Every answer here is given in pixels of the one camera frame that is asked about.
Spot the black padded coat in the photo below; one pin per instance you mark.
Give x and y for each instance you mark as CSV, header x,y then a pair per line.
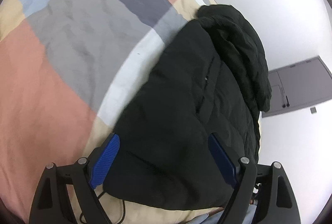
x,y
212,78

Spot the grey light switch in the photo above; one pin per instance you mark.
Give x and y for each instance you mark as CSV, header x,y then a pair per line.
x,y
313,110

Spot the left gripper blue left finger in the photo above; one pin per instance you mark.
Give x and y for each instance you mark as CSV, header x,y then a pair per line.
x,y
101,159

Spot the black door handle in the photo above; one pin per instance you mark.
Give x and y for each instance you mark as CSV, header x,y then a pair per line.
x,y
285,102

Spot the grey door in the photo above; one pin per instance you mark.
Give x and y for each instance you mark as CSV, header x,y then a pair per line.
x,y
306,84

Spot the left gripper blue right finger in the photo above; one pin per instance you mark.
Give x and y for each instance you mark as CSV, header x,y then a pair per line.
x,y
225,158

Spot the colourful patchwork bed quilt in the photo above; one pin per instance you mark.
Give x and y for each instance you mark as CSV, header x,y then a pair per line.
x,y
68,69

